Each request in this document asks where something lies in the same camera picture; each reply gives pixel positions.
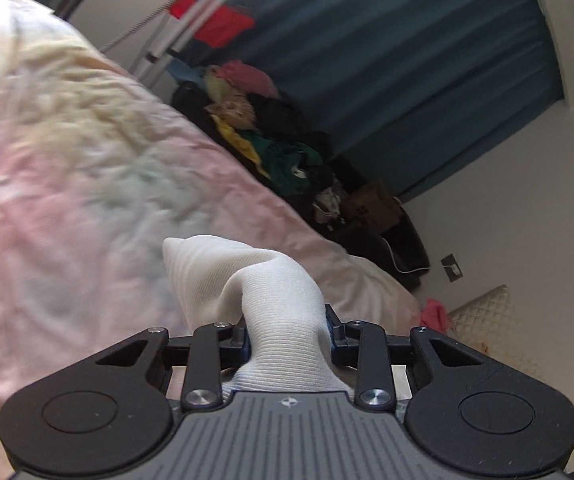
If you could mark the garment steamer stand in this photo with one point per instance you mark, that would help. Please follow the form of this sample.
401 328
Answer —
154 67

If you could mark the pile of clothes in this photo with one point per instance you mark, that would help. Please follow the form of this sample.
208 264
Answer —
277 160

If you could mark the cream quilted cushion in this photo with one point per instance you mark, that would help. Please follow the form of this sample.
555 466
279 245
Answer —
487 320

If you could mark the pink pastel bed blanket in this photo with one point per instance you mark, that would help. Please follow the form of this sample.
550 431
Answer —
92 185

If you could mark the red garment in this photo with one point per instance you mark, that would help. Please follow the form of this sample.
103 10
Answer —
222 25

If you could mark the pink cloth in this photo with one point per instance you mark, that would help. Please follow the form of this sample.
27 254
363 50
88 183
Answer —
434 312

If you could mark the wall outlet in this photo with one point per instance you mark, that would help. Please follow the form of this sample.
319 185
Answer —
451 267

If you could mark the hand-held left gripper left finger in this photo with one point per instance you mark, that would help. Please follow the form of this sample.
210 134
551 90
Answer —
247 349

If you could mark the brown paper bag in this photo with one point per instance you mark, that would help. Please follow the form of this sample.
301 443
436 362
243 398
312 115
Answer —
372 205

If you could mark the blue curtain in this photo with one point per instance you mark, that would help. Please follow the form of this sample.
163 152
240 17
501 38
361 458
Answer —
392 60

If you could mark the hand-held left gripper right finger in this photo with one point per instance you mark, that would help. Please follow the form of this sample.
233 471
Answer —
328 327

